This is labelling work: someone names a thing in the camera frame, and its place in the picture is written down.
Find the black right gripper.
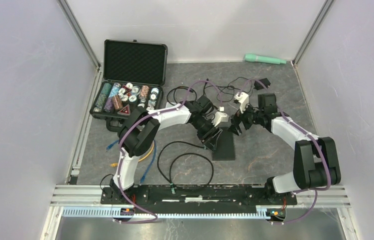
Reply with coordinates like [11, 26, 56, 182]
[226, 100, 263, 137]

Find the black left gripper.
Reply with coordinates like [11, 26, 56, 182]
[190, 116, 222, 153]

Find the black router box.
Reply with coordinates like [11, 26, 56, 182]
[212, 127, 236, 161]

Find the black cable with green plug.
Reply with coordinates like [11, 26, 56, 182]
[156, 140, 215, 195]

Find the blue ethernet cable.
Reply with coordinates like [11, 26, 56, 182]
[106, 139, 157, 185]

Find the white network switch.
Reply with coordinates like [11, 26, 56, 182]
[165, 102, 176, 109]

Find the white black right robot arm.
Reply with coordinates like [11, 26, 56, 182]
[229, 92, 342, 204]

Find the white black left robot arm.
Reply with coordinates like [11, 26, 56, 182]
[109, 95, 223, 204]

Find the black power adapter plug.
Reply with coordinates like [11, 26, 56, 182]
[253, 78, 271, 90]

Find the mint green flashlight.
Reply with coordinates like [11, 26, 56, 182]
[244, 53, 287, 65]

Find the black poker chip case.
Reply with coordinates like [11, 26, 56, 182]
[89, 39, 168, 132]

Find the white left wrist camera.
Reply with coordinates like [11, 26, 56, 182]
[211, 106, 230, 127]

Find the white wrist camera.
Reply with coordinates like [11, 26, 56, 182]
[211, 106, 230, 127]
[234, 91, 249, 114]

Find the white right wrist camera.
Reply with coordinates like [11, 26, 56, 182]
[234, 91, 249, 114]

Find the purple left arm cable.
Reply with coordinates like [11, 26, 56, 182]
[112, 80, 226, 225]

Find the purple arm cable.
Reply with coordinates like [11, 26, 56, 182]
[112, 80, 226, 225]
[239, 78, 333, 225]

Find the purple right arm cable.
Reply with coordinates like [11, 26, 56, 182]
[239, 78, 333, 225]

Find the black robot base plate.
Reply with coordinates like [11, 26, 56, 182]
[100, 184, 298, 215]

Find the yellow ethernet cable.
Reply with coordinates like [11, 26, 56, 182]
[110, 140, 156, 168]

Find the aluminium frame rail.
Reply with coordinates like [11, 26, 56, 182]
[49, 184, 352, 209]

